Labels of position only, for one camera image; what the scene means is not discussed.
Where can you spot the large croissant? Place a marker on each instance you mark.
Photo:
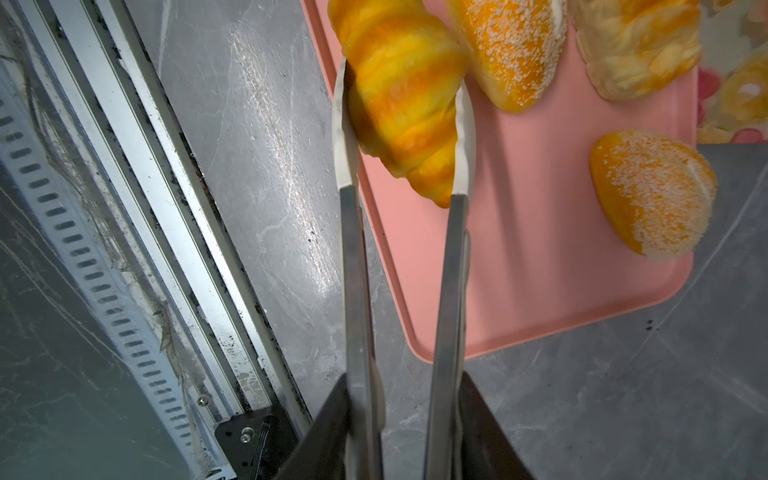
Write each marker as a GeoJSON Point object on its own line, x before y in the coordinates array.
{"type": "Point", "coordinates": [405, 69]}

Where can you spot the sesame bun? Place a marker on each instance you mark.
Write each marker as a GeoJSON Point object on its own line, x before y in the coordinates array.
{"type": "Point", "coordinates": [514, 46]}
{"type": "Point", "coordinates": [657, 192]}

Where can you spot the pink plastic tray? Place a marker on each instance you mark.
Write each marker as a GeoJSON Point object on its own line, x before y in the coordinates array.
{"type": "Point", "coordinates": [544, 259]}

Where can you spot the painted landscape paper bag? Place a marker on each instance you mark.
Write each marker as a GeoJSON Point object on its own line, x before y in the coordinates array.
{"type": "Point", "coordinates": [732, 73]}

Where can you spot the metal tongs white tips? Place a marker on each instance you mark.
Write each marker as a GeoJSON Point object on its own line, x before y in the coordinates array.
{"type": "Point", "coordinates": [444, 437]}

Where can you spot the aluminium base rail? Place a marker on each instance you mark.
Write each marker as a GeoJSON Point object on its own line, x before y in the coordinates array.
{"type": "Point", "coordinates": [91, 141]}

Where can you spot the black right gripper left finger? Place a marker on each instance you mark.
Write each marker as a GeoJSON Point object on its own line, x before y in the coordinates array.
{"type": "Point", "coordinates": [320, 454]}

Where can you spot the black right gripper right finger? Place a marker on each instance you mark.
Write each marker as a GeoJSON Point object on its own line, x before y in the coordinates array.
{"type": "Point", "coordinates": [485, 451]}

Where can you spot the braided bread loaf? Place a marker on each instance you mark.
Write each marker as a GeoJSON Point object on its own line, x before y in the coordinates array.
{"type": "Point", "coordinates": [635, 48]}

